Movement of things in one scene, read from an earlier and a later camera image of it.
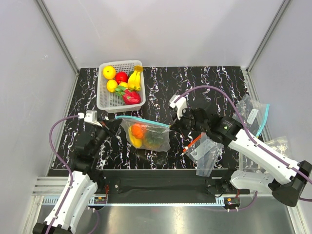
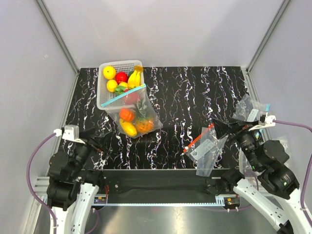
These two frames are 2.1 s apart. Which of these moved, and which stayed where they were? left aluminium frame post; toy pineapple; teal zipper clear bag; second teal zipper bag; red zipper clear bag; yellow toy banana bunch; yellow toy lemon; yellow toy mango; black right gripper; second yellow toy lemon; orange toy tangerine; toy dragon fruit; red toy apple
Moved: teal zipper clear bag; toy pineapple; orange toy tangerine; black right gripper; yellow toy mango
Stayed: left aluminium frame post; toy dragon fruit; yellow toy lemon; yellow toy banana bunch; red toy apple; second teal zipper bag; red zipper clear bag; second yellow toy lemon
